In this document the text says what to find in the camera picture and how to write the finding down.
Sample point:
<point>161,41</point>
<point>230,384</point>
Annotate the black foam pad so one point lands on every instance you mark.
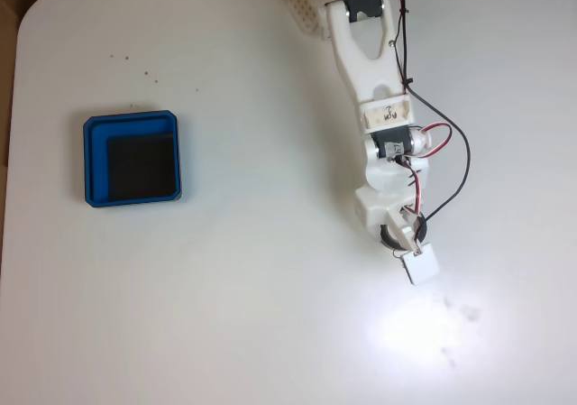
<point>142,166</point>

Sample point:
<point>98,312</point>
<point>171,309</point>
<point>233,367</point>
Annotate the blue square box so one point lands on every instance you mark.
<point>94,166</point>

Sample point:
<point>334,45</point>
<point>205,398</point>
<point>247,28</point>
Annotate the black tape roll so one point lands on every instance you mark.
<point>390,240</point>

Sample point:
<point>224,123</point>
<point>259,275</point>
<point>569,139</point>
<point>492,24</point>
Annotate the white square camera box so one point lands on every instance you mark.
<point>421,265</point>

